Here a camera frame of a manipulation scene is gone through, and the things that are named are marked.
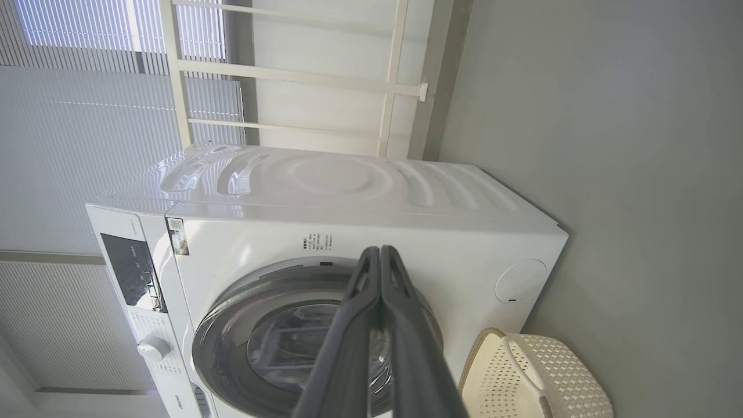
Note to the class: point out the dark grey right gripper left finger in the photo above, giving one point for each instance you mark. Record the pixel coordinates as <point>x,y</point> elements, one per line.
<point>348,360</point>

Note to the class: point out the white front-load washing machine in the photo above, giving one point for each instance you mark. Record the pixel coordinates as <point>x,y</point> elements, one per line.
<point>348,232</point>

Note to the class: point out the round glass washing machine door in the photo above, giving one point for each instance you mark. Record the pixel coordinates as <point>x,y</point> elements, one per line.
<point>232,342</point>

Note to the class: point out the white metal rack frame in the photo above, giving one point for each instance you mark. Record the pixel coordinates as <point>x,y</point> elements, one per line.
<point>290,72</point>

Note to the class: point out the white washing machine knob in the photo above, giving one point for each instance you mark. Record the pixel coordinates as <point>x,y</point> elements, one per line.
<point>154,348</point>

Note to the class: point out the dark QR code sticker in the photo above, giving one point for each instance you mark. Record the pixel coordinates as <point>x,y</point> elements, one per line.
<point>177,237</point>

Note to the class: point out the black control display panel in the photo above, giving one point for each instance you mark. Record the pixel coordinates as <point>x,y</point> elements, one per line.
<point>130,273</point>

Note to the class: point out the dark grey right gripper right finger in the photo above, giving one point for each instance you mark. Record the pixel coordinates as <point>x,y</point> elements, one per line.
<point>415,360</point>

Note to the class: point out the cream perforated laundry basket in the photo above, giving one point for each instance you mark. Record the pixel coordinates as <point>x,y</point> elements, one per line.
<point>557,377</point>

